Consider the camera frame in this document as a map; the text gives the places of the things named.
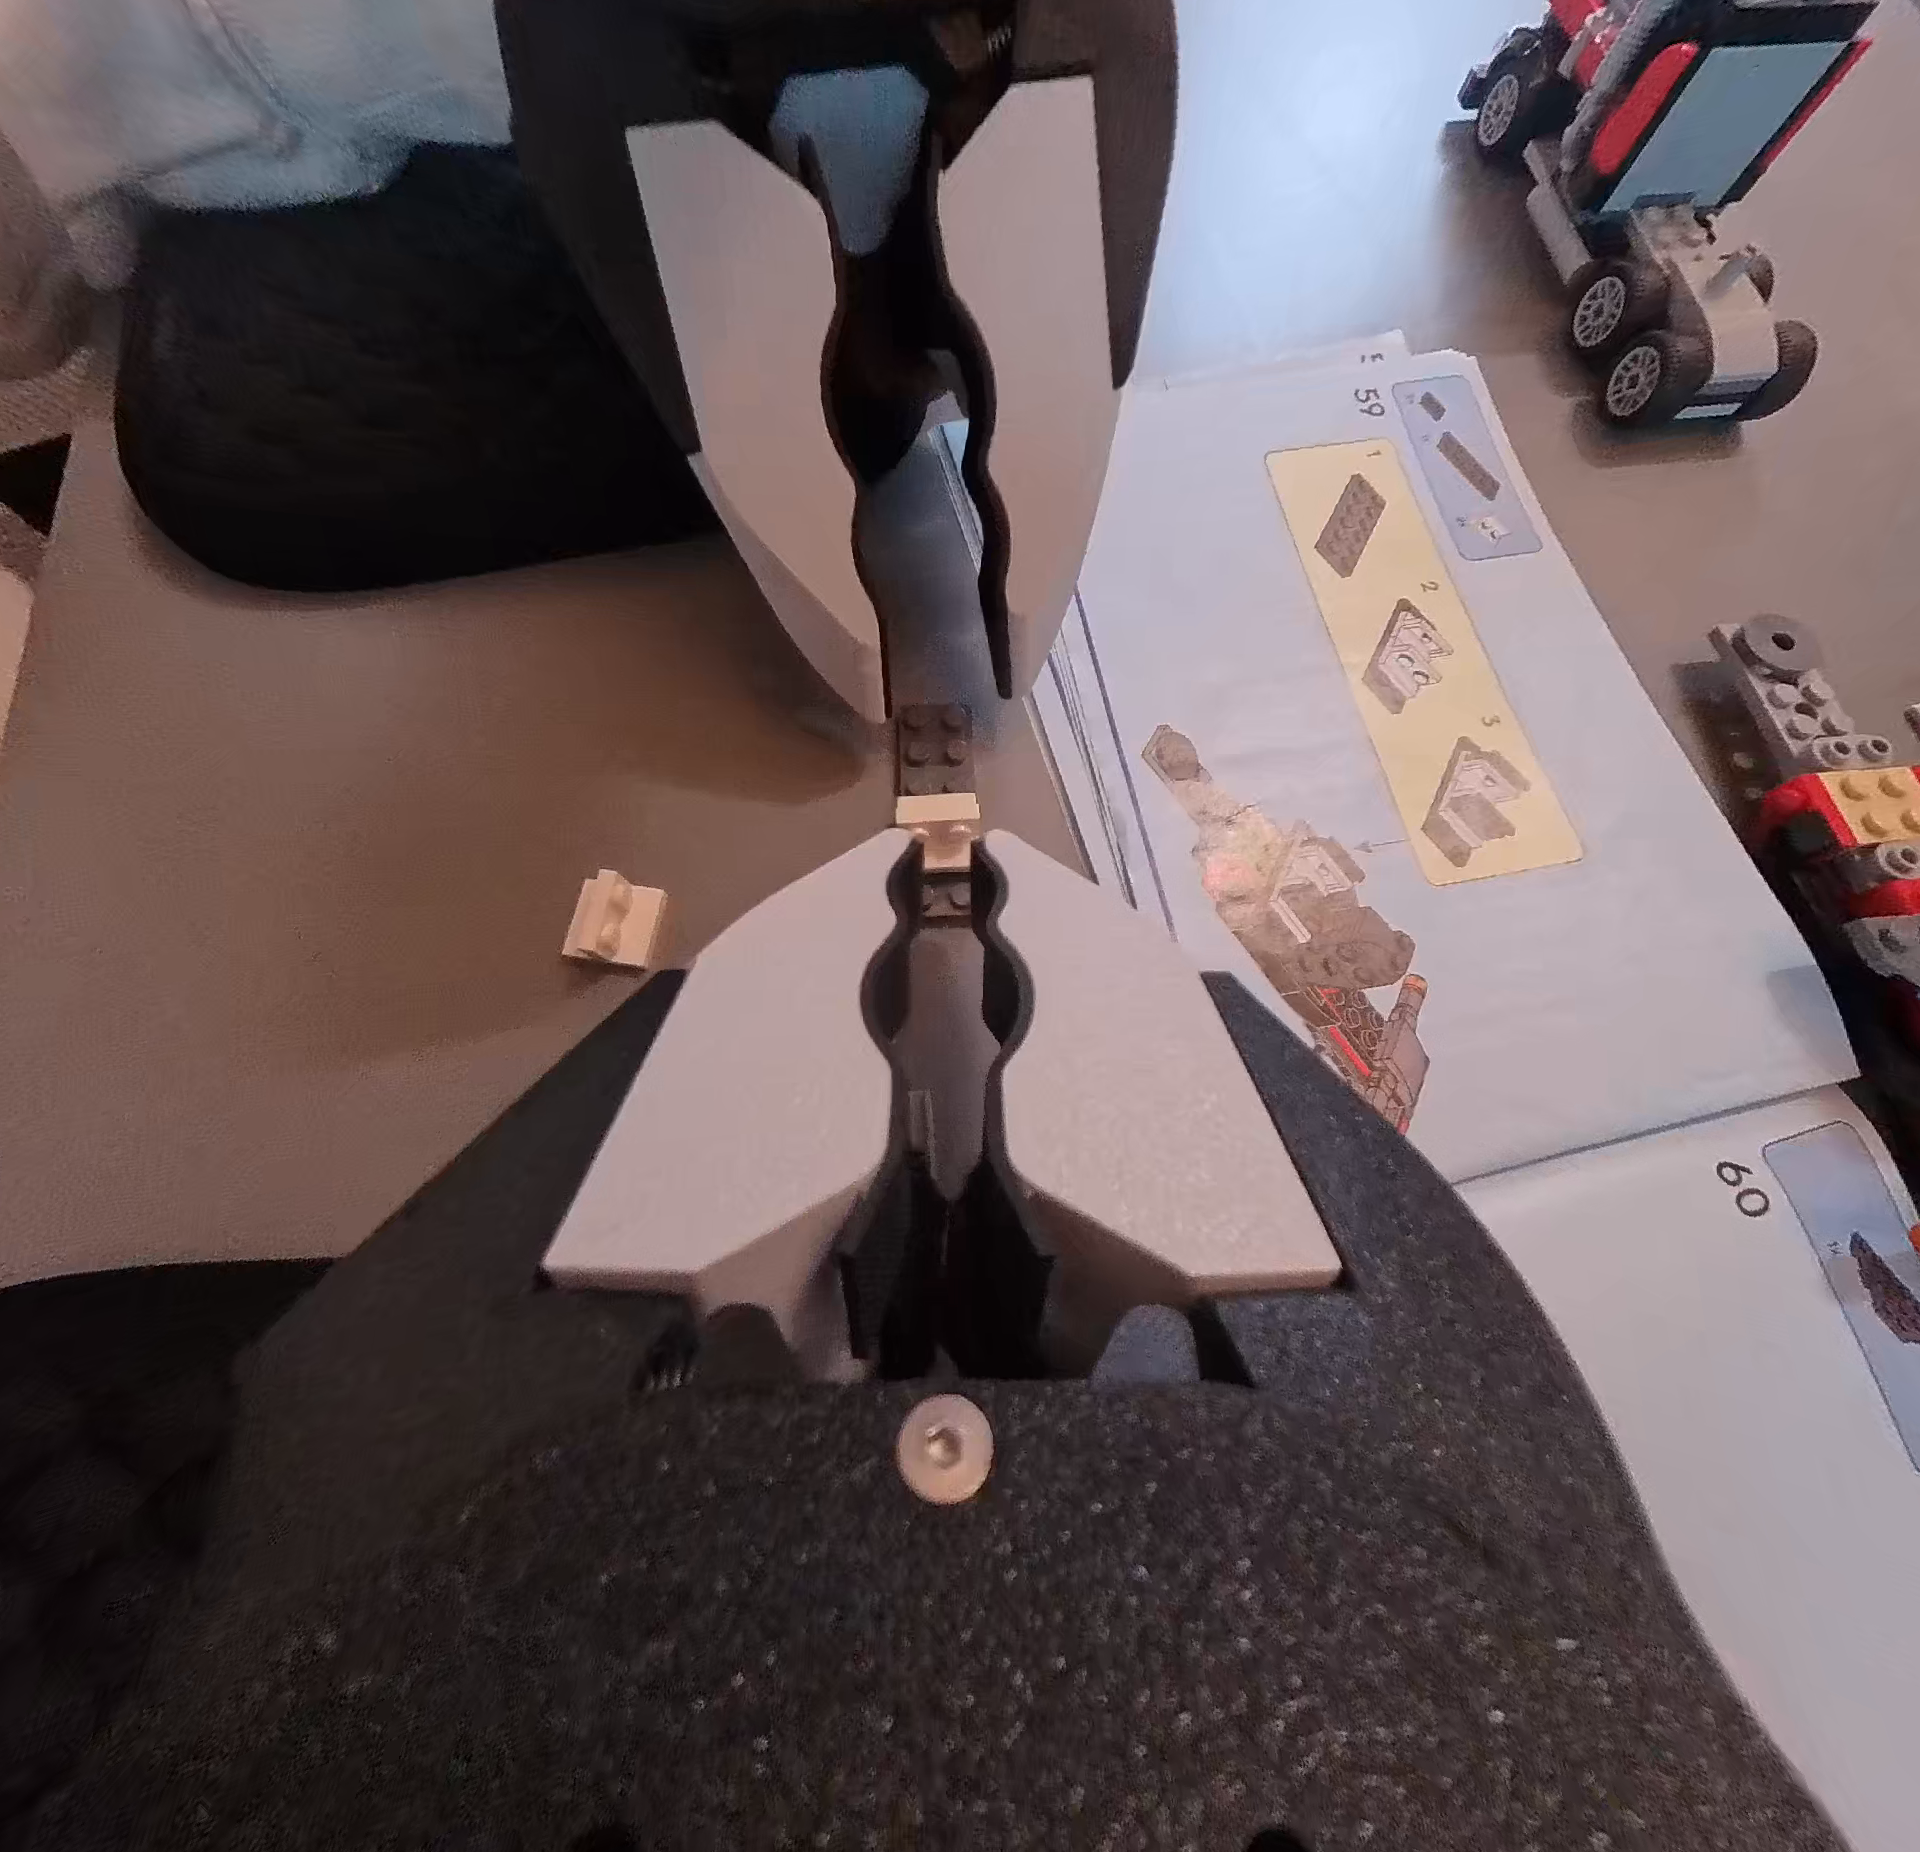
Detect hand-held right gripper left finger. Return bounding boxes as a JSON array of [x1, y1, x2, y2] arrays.
[[540, 828, 935, 1380]]

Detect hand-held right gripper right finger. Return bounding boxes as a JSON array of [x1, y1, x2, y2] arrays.
[[956, 829, 1346, 1380]]

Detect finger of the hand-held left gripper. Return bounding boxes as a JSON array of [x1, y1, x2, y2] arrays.
[[917, 71, 1122, 702], [626, 75, 902, 722]]

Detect white lego bracket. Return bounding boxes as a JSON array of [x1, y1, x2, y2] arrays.
[[563, 870, 673, 972], [894, 795, 990, 876]]

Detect dark grey lego plate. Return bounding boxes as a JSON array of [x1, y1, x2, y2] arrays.
[[894, 705, 991, 927]]

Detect person's left forearm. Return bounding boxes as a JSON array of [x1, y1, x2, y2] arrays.
[[0, 0, 518, 257]]

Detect red black lego truck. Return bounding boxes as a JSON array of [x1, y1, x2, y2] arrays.
[[1457, 0, 1884, 430]]

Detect red grey lego model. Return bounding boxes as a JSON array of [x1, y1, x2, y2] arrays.
[[1678, 614, 1920, 1134]]

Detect black padded cushion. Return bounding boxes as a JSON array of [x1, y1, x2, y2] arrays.
[[112, 150, 736, 594]]

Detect open instruction booklet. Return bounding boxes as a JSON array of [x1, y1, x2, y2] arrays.
[[1028, 328, 1920, 1479]]

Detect dark cloth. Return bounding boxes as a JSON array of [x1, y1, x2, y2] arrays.
[[0, 1252, 340, 1852]]

